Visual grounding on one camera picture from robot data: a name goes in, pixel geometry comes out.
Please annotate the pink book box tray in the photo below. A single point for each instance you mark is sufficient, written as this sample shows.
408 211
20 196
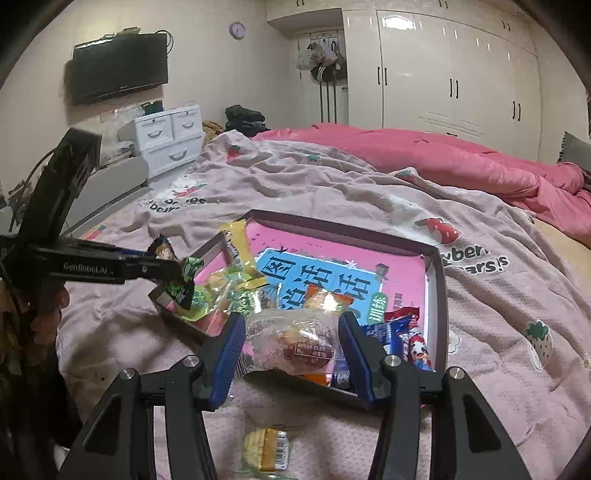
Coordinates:
438 314

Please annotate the blue cookie packet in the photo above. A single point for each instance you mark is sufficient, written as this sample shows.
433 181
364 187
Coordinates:
383 332

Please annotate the grey bed footboard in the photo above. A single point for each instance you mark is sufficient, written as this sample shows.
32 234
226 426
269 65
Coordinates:
120 184

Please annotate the clear green-print snack packet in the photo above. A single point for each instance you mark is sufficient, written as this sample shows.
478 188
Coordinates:
240 300

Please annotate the pink quilt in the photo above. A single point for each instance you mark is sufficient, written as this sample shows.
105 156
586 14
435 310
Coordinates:
438 157

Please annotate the pink book with blue print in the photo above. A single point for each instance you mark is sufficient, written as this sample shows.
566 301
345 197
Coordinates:
295 240

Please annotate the black wall television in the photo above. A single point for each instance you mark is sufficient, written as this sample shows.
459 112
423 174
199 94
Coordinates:
120 69

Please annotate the grey pillow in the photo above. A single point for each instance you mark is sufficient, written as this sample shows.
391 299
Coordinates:
577 147

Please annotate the yellow snack bar packet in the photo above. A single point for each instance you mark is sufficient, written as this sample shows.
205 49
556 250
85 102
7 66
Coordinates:
240 254

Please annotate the round wall clock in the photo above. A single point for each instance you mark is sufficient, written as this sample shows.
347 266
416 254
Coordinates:
237 30

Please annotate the green cartoon snack packet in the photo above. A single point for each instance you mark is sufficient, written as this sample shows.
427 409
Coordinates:
180 288

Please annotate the dark clothes pile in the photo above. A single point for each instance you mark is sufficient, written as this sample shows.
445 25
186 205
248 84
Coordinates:
244 120

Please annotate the white drawer cabinet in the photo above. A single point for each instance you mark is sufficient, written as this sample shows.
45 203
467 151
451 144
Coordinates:
171 134

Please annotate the orange transparent snack packet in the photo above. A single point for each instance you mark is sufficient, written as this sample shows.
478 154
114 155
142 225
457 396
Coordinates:
318 300

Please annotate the yellow-green snack packet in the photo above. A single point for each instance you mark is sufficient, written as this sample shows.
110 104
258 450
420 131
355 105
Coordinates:
203 302

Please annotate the clear bread packet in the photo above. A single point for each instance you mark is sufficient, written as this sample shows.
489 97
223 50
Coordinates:
295 341

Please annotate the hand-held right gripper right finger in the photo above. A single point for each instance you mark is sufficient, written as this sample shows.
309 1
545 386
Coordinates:
355 360

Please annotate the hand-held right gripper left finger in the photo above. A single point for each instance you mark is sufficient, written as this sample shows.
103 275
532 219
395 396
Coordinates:
228 360

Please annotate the person's left hand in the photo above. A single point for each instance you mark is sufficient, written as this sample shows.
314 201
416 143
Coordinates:
51 316

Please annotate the beige bed sheet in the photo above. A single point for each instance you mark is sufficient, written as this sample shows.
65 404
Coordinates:
563 235

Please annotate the red cartoon snack packet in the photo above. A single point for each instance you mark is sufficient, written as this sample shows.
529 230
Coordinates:
415 341

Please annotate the clear yellow cake packet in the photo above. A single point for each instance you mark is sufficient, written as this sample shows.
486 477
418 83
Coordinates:
263 450

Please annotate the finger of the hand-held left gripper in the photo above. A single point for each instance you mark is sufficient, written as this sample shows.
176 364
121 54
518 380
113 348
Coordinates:
157 268
134 253

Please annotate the coat rack with bags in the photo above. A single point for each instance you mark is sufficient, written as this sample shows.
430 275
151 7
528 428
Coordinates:
323 55

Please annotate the person's left forearm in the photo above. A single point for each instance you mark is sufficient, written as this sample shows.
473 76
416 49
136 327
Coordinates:
18 364

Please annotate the white wardrobe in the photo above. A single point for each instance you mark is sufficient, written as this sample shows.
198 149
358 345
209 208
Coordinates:
438 69

